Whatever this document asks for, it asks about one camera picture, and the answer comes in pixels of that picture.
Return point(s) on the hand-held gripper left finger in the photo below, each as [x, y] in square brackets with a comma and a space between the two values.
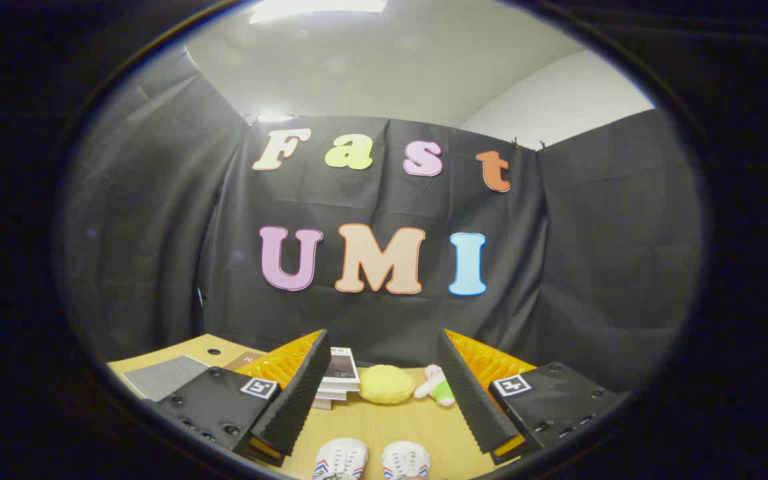
[297, 400]

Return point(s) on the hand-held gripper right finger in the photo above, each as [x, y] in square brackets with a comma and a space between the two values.
[470, 400]

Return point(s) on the white striped canvas shoe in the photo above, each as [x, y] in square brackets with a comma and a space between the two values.
[340, 460]
[405, 461]

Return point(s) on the grey storage box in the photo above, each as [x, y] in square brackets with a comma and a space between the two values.
[164, 376]

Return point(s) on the thick brown cover book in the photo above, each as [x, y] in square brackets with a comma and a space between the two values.
[328, 400]

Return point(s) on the pink and green plush toy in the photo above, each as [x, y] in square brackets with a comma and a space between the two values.
[438, 386]

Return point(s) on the white patterned cover book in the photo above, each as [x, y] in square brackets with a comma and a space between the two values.
[338, 388]

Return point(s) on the white portrait cover book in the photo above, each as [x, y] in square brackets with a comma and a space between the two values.
[342, 365]

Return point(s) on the thin brown book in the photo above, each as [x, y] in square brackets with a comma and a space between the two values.
[245, 360]

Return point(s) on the yellow round plush toy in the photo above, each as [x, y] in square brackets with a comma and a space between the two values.
[386, 384]

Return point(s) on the black backdrop cloth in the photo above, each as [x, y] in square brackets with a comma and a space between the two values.
[224, 200]

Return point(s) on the ceiling light panel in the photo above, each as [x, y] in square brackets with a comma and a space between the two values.
[317, 8]

